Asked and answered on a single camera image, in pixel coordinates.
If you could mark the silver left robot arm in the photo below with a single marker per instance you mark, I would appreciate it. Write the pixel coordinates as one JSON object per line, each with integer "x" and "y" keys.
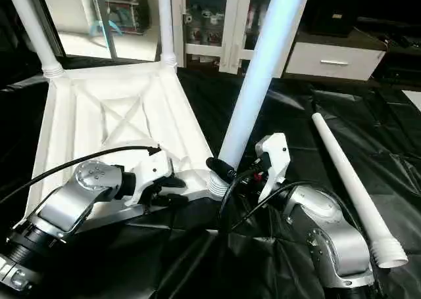
{"x": 59, "y": 200}

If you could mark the white drawer unit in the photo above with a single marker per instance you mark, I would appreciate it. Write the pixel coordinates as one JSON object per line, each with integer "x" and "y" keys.
{"x": 332, "y": 61}

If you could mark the white glass-door cabinet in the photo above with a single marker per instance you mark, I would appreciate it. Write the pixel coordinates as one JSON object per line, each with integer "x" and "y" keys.
{"x": 210, "y": 23}

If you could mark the dark storage box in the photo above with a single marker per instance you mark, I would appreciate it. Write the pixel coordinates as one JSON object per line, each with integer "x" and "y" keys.
{"x": 128, "y": 10}

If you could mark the black mat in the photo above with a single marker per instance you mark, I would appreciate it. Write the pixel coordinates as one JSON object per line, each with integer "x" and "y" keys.
{"x": 342, "y": 115}

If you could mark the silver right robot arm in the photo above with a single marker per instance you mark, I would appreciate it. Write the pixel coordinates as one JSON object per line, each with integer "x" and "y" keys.
{"x": 322, "y": 227}

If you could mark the white flat panel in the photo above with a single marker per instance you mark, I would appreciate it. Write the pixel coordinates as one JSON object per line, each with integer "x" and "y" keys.
{"x": 413, "y": 98}

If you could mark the white plastic table leg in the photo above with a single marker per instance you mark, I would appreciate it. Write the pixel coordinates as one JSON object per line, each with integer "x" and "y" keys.
{"x": 166, "y": 20}
{"x": 355, "y": 187}
{"x": 263, "y": 69}
{"x": 33, "y": 23}

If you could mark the black box yellow label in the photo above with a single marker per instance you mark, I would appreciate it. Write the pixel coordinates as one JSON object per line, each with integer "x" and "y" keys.
{"x": 332, "y": 10}

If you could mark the white plastic table top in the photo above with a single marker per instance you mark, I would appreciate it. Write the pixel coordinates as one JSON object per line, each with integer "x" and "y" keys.
{"x": 105, "y": 115}

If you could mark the light blue metal frame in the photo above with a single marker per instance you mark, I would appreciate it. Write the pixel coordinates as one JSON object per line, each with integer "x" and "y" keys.
{"x": 102, "y": 20}

